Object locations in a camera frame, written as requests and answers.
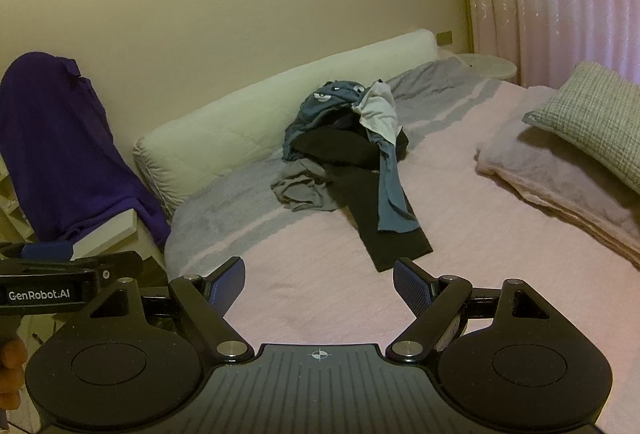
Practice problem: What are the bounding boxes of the purple cloth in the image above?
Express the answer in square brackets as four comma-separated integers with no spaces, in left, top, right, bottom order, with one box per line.
[0,52,173,247]

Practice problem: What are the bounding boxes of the pink and grey bedspread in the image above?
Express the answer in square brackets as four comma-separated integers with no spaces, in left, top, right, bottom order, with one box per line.
[164,57,640,415]

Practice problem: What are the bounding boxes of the blue and white printed shirt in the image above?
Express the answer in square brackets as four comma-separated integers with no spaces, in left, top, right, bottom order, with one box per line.
[282,79,421,233]

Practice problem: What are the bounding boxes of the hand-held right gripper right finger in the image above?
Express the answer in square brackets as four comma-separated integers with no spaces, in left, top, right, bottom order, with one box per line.
[386,257,551,365]

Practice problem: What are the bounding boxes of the long white bolster pillow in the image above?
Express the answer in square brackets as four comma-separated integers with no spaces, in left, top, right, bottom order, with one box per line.
[132,28,441,220]

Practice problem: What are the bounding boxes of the black pants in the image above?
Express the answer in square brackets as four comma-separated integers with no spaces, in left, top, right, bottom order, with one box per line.
[291,120,434,273]

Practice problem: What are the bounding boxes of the round white side table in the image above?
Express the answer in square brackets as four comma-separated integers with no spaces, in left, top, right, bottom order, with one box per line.
[454,53,519,80]

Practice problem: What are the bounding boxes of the grey garment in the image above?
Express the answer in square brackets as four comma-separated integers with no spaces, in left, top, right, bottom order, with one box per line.
[270,159,342,213]

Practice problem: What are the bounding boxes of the folded pink blanket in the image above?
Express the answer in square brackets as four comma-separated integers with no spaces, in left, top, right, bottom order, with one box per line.
[475,84,640,271]

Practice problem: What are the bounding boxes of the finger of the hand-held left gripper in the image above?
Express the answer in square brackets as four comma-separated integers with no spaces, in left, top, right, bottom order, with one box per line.
[0,241,76,261]
[0,251,145,282]

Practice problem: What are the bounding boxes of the person's left hand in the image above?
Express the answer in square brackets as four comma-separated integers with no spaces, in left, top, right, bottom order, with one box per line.
[0,336,28,410]

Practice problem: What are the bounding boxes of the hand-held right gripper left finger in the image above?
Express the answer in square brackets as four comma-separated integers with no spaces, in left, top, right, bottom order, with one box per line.
[90,257,252,363]

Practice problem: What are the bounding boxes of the grey checked pillow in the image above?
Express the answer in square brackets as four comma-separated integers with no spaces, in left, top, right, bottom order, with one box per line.
[522,61,640,197]

